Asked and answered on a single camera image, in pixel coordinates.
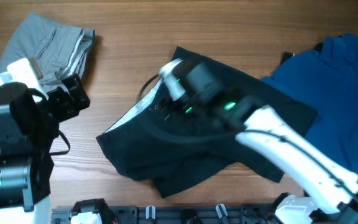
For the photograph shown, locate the blue t-shirt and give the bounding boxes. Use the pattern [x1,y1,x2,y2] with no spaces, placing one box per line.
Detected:
[263,34,358,174]

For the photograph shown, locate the right black cable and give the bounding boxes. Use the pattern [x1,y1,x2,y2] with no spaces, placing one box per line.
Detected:
[137,73,358,224]

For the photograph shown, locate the folded grey shorts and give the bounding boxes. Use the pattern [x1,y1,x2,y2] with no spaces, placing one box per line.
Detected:
[0,12,96,92]

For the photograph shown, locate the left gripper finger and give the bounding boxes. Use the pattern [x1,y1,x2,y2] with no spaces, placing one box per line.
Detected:
[62,73,83,91]
[70,88,90,111]

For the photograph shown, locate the black shorts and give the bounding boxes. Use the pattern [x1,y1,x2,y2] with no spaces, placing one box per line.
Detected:
[97,47,317,198]

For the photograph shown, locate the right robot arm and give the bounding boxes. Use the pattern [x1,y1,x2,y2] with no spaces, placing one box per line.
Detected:
[158,58,358,223]

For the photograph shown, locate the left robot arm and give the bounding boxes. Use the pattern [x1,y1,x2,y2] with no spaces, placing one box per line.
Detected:
[0,74,90,223]

